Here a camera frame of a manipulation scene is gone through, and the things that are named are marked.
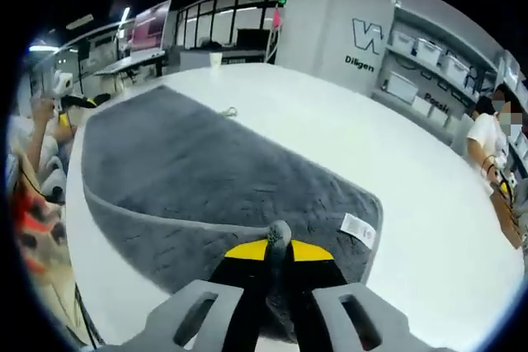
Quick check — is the person's left hand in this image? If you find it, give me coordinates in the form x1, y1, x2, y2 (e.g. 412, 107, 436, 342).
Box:
31, 93, 57, 127

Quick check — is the grey counter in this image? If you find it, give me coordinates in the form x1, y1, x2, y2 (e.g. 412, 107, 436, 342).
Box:
177, 47, 269, 72

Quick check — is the large white storage box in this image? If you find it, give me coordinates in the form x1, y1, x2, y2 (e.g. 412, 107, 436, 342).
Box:
387, 71, 418, 104

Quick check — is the white lidded storage bin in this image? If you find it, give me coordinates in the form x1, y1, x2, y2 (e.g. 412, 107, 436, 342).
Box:
440, 53, 469, 83
416, 37, 442, 65
391, 31, 416, 50

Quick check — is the grey metal shelf unit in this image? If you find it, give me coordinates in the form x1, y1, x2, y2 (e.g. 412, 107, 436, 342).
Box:
370, 0, 528, 171

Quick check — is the large display screen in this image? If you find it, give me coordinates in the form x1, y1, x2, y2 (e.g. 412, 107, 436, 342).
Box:
131, 0, 171, 54

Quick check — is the black cable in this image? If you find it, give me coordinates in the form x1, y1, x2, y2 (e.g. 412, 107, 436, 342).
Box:
73, 281, 100, 349

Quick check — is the white desk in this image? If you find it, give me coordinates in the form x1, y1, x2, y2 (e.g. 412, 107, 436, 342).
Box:
93, 49, 167, 81

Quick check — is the black monitor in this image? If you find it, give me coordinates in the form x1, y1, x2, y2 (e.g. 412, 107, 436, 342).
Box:
237, 28, 271, 53

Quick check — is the white pole stand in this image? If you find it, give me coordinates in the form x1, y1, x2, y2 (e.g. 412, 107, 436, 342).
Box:
266, 5, 285, 64

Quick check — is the small white box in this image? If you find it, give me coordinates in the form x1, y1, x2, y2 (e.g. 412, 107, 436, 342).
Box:
431, 107, 450, 127
412, 98, 432, 117

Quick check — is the grey laptop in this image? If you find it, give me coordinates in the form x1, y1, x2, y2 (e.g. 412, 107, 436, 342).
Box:
451, 115, 475, 155

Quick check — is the grey towel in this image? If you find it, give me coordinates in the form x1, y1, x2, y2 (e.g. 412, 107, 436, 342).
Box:
80, 84, 384, 345

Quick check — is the black speaker on stand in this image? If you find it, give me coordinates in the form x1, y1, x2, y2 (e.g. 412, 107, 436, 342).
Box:
77, 37, 92, 81

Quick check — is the brown wooden tray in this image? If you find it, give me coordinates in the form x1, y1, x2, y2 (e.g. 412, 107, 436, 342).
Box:
490, 190, 525, 250

